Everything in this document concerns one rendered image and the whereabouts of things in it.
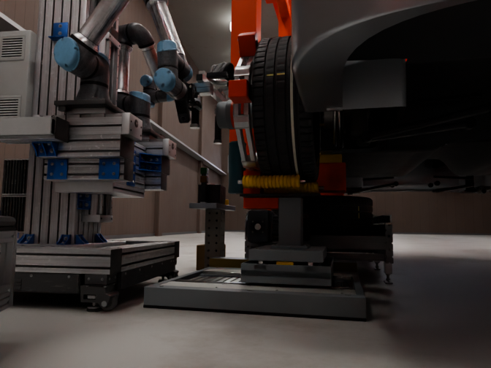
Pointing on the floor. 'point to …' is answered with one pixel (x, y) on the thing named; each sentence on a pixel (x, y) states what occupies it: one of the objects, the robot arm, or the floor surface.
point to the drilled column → (214, 234)
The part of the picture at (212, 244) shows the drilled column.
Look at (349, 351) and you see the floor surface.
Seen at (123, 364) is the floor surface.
